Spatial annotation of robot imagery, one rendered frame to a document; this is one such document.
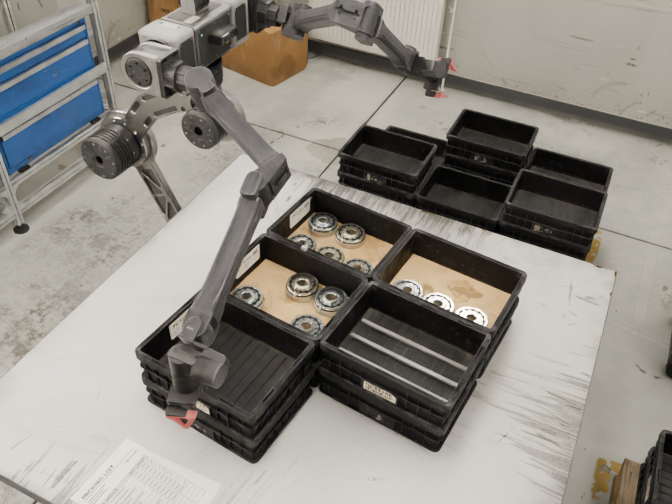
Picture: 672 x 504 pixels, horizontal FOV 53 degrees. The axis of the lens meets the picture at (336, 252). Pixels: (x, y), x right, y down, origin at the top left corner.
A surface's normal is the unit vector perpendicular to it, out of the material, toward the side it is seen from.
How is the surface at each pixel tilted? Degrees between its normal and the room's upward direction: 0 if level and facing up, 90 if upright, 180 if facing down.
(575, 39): 90
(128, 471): 0
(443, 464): 0
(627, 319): 0
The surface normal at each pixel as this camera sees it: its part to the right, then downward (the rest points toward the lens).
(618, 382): 0.04, -0.74
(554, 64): -0.44, 0.59
